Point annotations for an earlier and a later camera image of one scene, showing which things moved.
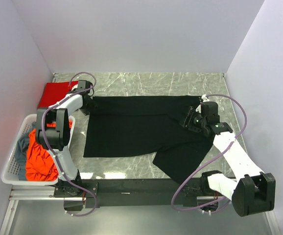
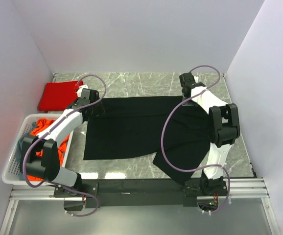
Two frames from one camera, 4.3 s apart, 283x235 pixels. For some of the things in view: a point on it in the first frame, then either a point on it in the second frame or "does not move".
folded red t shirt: [54, 91] does not move
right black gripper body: [194, 121] → [184, 98]
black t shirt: [135, 125] does not move
